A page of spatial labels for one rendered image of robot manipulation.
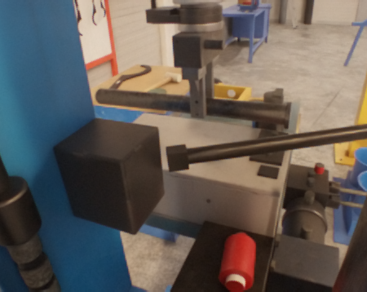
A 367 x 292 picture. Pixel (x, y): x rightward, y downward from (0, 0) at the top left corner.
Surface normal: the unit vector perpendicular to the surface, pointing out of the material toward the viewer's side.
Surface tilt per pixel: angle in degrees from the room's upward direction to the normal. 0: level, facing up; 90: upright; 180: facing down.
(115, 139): 0
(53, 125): 90
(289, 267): 0
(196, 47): 90
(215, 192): 90
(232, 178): 0
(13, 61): 90
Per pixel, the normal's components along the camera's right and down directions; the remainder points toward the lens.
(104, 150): -0.04, -0.86
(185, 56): -0.38, 0.48
